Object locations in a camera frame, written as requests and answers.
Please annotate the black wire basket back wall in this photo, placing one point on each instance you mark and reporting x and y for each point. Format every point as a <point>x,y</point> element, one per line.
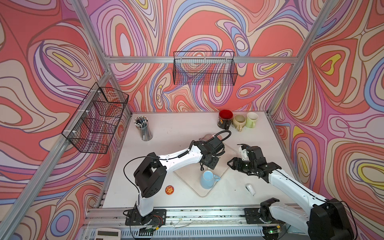
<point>204,68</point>

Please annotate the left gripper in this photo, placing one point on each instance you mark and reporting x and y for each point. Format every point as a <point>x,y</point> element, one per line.
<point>214,165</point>

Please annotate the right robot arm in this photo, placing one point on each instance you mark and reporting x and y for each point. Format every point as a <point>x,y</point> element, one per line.
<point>319,217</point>

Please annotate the small white object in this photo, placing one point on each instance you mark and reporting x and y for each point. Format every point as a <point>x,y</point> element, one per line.
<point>250,189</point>

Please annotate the beige plastic tray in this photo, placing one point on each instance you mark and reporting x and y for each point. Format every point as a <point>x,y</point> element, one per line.
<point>191,174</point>

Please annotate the metal pen holder cup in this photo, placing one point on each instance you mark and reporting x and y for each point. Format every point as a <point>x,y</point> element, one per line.
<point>142,124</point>

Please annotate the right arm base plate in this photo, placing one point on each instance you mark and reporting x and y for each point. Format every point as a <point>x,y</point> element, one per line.
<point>255,216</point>

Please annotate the pink patterned mug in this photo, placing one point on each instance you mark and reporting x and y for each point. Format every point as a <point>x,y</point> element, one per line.
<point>210,136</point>

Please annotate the black mug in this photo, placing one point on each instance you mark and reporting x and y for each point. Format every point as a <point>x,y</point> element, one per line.
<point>225,119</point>

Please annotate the light green mug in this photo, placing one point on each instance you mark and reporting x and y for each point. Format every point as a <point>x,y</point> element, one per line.
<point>251,119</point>

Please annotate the white device with display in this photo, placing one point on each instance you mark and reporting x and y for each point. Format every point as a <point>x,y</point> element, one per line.
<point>108,234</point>

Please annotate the black wire basket left wall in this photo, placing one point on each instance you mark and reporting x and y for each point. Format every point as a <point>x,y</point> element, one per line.
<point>96,120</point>

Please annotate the black wire basket wall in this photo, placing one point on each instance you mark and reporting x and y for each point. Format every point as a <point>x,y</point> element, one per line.
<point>96,120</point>
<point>204,68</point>

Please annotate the light blue mug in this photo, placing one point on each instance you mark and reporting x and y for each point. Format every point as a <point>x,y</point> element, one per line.
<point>208,180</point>

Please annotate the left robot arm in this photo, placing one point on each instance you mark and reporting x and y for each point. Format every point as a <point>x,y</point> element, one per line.
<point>151,173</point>

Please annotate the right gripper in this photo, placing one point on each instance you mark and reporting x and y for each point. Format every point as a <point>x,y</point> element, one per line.
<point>236,165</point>

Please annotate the cream round mug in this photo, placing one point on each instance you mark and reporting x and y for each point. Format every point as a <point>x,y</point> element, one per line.
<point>239,122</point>

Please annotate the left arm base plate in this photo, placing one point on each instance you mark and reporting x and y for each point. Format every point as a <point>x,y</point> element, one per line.
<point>156,218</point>

